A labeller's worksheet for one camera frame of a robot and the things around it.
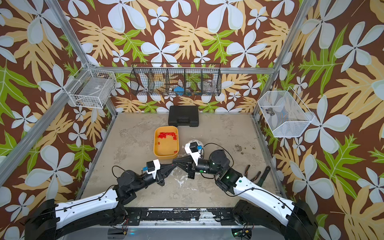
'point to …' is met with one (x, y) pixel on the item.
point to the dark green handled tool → (264, 176)
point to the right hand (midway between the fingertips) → (174, 162)
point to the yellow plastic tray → (166, 148)
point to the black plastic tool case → (183, 115)
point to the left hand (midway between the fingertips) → (176, 162)
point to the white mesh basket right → (285, 114)
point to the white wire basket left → (91, 88)
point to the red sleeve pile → (163, 135)
